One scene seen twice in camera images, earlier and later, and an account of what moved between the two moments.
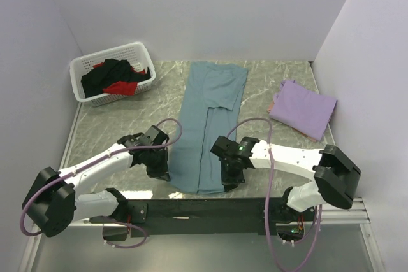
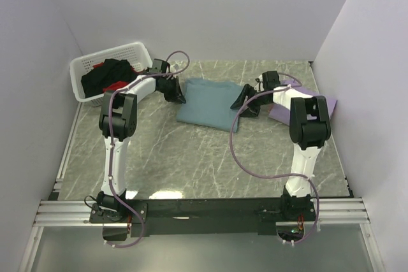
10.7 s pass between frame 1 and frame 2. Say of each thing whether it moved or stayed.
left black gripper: moved
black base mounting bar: stayed
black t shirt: stayed
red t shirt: stayed
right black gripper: moved
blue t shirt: moved
